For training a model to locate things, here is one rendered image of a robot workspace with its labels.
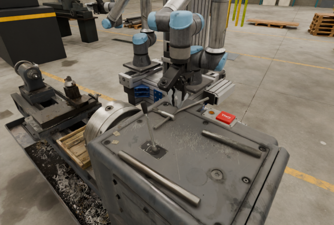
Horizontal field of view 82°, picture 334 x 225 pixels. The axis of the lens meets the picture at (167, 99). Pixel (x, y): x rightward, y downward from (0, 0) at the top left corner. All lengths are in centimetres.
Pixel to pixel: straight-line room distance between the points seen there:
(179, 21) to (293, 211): 198
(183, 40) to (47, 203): 197
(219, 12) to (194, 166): 77
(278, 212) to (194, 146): 161
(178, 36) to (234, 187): 48
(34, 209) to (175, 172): 184
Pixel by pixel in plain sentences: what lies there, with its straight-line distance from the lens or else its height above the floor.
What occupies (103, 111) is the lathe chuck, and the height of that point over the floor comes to 123.
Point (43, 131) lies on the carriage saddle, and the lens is 148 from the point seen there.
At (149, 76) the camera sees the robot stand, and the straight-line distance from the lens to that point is 161.
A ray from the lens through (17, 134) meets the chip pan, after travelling 226.
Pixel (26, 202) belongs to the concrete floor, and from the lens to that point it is 239.
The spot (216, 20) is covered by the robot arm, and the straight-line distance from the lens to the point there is 111.
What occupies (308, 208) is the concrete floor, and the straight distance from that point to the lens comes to 235.
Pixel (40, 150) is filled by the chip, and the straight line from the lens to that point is 194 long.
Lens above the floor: 173
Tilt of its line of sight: 31 degrees down
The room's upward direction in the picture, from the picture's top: straight up
